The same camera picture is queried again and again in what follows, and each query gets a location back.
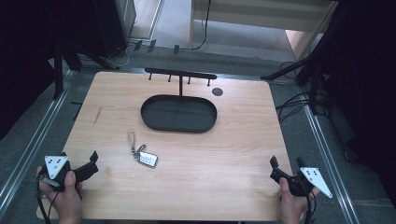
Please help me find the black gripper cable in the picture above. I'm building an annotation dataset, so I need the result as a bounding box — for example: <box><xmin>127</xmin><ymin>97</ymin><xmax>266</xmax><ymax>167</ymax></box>
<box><xmin>304</xmin><ymin>191</ymin><xmax>318</xmax><ymax>224</ymax></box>
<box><xmin>35</xmin><ymin>175</ymin><xmax>62</xmax><ymax>224</ymax></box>

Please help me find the person's right hand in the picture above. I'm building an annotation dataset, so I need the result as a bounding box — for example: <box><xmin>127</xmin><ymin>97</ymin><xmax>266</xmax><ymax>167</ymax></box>
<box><xmin>276</xmin><ymin>176</ymin><xmax>321</xmax><ymax>224</ymax></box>

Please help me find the silver keychain with tag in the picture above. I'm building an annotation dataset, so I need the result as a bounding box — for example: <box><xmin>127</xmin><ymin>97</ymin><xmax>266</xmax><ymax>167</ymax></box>
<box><xmin>127</xmin><ymin>128</ymin><xmax>160</xmax><ymax>170</ymax></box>

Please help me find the black tripod stand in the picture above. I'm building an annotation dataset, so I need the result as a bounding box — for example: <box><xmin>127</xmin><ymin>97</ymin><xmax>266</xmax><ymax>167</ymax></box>
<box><xmin>261</xmin><ymin>6</ymin><xmax>344</xmax><ymax>116</ymax></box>

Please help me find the black cabinet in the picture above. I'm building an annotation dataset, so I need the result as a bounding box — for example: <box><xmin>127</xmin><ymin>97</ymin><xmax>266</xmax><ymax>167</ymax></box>
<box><xmin>92</xmin><ymin>0</ymin><xmax>137</xmax><ymax>60</ymax></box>

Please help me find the black key rack with tray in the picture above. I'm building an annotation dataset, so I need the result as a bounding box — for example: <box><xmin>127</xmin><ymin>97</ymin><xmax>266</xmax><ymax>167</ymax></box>
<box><xmin>140</xmin><ymin>66</ymin><xmax>219</xmax><ymax>134</ymax></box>

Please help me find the white floor cable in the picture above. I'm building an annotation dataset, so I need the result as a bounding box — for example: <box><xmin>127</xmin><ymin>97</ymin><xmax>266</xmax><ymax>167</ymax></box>
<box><xmin>106</xmin><ymin>42</ymin><xmax>138</xmax><ymax>69</ymax></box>

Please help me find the black hanging cable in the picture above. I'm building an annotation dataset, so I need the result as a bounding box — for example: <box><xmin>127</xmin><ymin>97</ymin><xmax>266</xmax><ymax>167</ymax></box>
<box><xmin>190</xmin><ymin>0</ymin><xmax>213</xmax><ymax>51</ymax></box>

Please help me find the dark curtain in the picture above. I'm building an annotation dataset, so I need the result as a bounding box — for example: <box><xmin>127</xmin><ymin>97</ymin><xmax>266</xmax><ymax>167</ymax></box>
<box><xmin>317</xmin><ymin>0</ymin><xmax>396</xmax><ymax>209</ymax></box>
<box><xmin>0</xmin><ymin>0</ymin><xmax>101</xmax><ymax>141</ymax></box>

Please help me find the person's left hand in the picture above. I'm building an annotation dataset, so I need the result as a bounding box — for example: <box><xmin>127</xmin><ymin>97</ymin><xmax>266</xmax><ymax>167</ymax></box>
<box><xmin>35</xmin><ymin>165</ymin><xmax>84</xmax><ymax>224</ymax></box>

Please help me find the black metal stand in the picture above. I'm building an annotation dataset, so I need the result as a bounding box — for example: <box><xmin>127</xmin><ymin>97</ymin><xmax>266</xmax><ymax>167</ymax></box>
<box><xmin>50</xmin><ymin>38</ymin><xmax>85</xmax><ymax>101</ymax></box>

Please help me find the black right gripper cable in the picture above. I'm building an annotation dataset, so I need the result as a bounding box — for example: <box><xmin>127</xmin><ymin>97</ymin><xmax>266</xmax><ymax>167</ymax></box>
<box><xmin>304</xmin><ymin>191</ymin><xmax>318</xmax><ymax>224</ymax></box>

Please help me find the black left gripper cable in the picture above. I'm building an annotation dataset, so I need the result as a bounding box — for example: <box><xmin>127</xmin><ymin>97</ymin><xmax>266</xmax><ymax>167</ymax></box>
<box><xmin>35</xmin><ymin>175</ymin><xmax>62</xmax><ymax>224</ymax></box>

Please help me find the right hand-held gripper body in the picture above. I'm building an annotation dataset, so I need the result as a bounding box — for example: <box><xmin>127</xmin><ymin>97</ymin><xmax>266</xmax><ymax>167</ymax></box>
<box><xmin>269</xmin><ymin>167</ymin><xmax>333</xmax><ymax>199</ymax></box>

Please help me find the black floor cables bundle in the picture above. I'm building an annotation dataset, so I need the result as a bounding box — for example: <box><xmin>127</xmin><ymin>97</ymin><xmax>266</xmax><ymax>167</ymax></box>
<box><xmin>275</xmin><ymin>91</ymin><xmax>316</xmax><ymax>124</ymax></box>

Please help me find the aluminium rail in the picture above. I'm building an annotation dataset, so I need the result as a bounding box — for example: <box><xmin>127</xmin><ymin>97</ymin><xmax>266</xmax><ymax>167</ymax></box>
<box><xmin>0</xmin><ymin>69</ymin><xmax>78</xmax><ymax>218</ymax></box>
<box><xmin>302</xmin><ymin>105</ymin><xmax>361</xmax><ymax>224</ymax></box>

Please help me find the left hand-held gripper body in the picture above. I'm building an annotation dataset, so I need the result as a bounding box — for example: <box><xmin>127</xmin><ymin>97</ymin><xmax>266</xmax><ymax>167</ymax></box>
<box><xmin>41</xmin><ymin>154</ymin><xmax>99</xmax><ymax>192</ymax></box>

